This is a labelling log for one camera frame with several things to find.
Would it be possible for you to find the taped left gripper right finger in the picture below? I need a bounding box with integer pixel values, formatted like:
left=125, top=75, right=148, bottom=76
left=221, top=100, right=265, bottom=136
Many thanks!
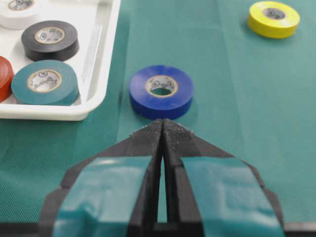
left=162, top=119, right=284, bottom=237

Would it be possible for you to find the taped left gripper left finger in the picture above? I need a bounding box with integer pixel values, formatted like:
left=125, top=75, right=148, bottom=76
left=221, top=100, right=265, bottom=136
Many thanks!
left=39, top=119, right=162, bottom=237

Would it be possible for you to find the blue tape roll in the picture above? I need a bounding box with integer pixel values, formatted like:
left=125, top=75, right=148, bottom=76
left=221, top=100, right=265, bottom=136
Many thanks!
left=129, top=65, right=194, bottom=119

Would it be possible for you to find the teal tape roll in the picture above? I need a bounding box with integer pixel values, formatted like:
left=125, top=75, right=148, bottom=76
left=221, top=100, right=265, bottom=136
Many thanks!
left=11, top=60, right=79, bottom=106

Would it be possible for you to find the red tape roll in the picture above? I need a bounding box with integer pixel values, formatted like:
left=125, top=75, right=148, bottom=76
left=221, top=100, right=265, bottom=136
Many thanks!
left=0, top=56, right=14, bottom=102

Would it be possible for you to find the black tape roll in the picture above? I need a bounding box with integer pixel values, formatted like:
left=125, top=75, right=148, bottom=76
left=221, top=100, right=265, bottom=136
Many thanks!
left=21, top=20, right=79, bottom=61

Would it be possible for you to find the white tape roll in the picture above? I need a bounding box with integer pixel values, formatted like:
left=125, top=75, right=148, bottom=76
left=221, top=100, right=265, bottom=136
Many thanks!
left=0, top=0, right=47, bottom=30

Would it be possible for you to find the white plastic case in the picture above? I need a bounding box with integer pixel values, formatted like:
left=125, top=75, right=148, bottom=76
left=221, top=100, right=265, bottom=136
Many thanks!
left=0, top=0, right=120, bottom=121

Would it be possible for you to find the yellow tape roll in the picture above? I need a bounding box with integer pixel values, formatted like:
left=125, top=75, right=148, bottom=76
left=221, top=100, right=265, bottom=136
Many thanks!
left=247, top=1, right=300, bottom=39

